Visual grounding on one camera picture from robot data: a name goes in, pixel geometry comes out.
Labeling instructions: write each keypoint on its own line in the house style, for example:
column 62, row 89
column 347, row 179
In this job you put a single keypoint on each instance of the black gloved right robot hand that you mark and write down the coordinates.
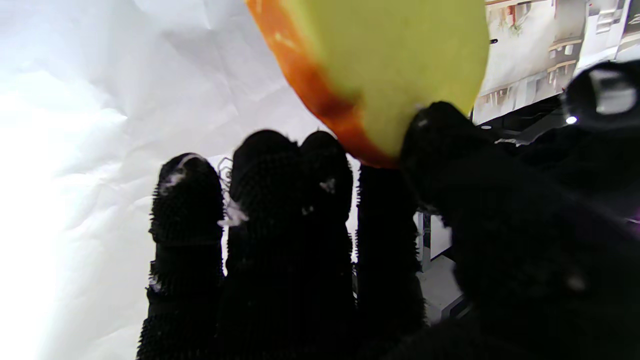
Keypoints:
column 500, row 260

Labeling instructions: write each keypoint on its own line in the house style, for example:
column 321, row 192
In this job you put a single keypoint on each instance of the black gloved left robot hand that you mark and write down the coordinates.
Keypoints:
column 600, row 100

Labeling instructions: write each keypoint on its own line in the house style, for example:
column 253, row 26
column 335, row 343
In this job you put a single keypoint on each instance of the yellow toy toast slice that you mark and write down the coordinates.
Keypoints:
column 390, row 65

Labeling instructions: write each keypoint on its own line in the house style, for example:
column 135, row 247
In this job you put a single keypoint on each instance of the white paper backdrop sheet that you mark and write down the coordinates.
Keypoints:
column 125, row 100

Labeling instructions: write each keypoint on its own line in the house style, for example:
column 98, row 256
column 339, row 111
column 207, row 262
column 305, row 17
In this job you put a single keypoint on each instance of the wooden wall shelf unit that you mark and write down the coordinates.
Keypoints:
column 540, row 55

